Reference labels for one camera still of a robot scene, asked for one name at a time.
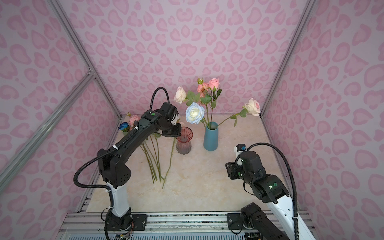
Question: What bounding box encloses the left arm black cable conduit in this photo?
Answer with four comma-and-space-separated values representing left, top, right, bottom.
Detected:
72, 86, 171, 240

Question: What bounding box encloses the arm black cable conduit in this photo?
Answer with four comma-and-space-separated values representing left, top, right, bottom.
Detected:
72, 86, 171, 240
239, 142, 301, 240

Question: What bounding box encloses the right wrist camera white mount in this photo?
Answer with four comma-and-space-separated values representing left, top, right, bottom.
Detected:
234, 144, 246, 166

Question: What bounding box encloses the peach spray rose branch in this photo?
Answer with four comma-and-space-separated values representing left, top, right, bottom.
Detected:
162, 138, 177, 190

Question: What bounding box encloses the dark blue small flower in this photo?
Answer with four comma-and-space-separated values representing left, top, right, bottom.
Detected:
118, 122, 130, 132

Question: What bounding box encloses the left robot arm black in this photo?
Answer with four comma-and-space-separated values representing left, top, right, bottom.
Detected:
98, 102, 181, 231

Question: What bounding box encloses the aluminium corner frame post left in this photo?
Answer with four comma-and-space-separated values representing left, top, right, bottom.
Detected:
47, 0, 123, 120

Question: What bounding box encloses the aluminium corner frame post right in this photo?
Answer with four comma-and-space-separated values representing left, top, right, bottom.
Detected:
260, 0, 319, 119

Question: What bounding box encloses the light blue white rose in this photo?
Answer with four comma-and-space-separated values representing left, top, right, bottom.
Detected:
186, 103, 207, 128

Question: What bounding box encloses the teal ceramic vase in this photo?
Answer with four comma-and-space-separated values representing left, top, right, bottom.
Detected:
204, 122, 219, 151

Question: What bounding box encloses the pink spray rose branch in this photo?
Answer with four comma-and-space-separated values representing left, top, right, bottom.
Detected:
197, 78, 222, 130

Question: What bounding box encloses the dark red glass vase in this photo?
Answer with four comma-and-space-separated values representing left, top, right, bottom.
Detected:
176, 127, 193, 155

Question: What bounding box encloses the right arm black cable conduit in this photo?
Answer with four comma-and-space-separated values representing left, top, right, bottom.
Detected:
239, 142, 301, 240

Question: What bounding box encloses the large peach pink rose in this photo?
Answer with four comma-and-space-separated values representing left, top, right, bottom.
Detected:
218, 98, 261, 127

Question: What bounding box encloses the aluminium diagonal frame bar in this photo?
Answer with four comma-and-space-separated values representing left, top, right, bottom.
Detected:
1, 71, 95, 193

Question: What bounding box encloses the aluminium rail base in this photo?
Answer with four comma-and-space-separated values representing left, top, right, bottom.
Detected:
56, 210, 316, 240

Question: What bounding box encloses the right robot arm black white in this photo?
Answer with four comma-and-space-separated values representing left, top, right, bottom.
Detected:
226, 150, 315, 240

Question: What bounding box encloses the pink peony flower stem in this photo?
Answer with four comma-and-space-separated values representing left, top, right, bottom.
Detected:
127, 112, 158, 184

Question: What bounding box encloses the aluminium corner frame post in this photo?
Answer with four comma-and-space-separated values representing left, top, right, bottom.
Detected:
260, 0, 319, 119
47, 0, 123, 120

